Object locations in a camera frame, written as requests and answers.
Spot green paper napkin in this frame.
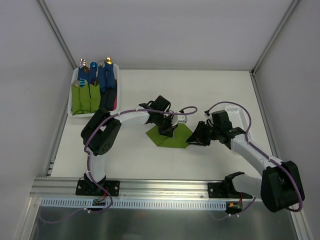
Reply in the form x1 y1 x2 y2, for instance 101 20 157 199
146 123 192 149

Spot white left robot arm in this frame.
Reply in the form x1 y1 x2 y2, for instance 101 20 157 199
75 95 179 197

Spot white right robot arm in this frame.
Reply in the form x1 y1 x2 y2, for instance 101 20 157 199
186 110 305 213

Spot pink rolled napkin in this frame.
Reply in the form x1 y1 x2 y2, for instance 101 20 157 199
113 96 118 111

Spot dark rolled napkin bundle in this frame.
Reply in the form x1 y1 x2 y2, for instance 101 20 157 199
100 88 118 111

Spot green rolled napkin bundle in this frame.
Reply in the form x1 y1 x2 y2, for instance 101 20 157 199
79 78 91 114
89 83 101 113
71 80 81 115

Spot white perforated utensil tray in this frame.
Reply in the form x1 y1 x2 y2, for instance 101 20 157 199
224 105 250 132

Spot white bin of rolled napkins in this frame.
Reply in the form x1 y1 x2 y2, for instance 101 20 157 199
67 63 121 118

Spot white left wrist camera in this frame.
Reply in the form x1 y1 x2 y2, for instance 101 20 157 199
171 115 188 125

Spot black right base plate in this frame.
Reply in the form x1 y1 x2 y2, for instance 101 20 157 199
207 181 253 199

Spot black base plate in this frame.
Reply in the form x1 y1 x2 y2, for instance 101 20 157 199
207 181 253 199
75 177 120 197

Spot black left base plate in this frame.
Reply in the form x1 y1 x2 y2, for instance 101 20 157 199
75 177 120 197

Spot white slotted cable duct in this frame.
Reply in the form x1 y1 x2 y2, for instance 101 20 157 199
40 197 227 211

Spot aluminium mounting rail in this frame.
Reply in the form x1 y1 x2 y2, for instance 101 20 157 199
29 177 220 201

